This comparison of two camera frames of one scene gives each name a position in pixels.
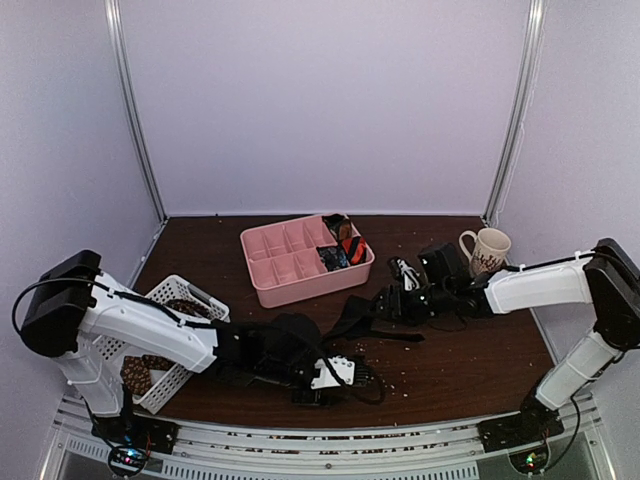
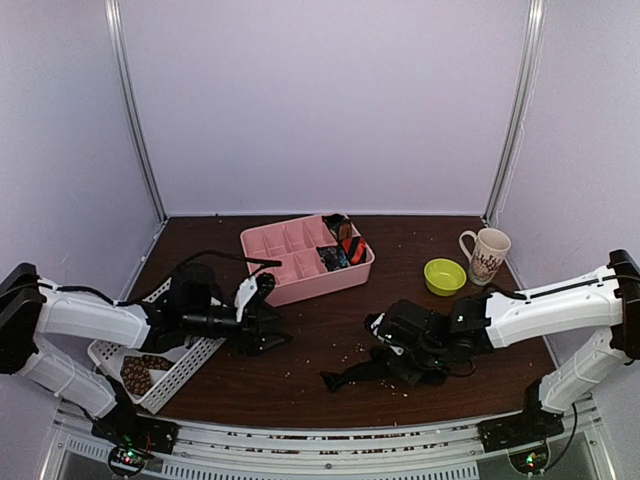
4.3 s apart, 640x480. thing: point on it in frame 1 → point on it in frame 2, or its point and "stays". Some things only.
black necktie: (300, 331) → (376, 369)
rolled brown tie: (340, 225) stays
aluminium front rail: (448, 452) stays
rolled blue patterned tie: (334, 257) stays
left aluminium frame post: (122, 56) stays
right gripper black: (400, 311) → (409, 376)
